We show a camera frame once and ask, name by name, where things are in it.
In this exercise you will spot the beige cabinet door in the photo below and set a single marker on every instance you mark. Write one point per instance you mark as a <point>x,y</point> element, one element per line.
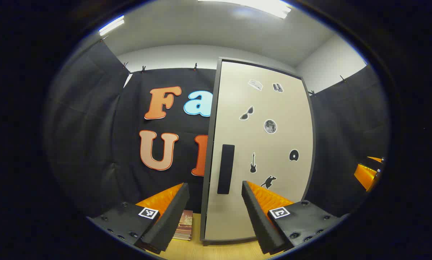
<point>273,108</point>

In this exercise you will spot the grey cabinet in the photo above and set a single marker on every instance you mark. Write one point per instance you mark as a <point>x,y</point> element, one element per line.
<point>212,151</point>

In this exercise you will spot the long ceiling light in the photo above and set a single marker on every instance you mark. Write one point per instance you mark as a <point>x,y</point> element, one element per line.
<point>259,7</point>
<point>111,25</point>

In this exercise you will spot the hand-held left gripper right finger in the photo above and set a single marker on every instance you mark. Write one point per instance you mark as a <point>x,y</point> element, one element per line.
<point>261,224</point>

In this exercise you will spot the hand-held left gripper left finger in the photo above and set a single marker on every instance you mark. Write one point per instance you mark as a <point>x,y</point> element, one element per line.
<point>172,216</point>

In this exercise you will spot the black backdrop cloth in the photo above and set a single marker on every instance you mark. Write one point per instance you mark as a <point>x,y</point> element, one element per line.
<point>82,126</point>
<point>179,124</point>
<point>345,126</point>

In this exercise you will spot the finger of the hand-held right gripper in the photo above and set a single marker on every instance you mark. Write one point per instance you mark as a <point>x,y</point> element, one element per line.
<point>365,175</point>
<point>375,159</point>

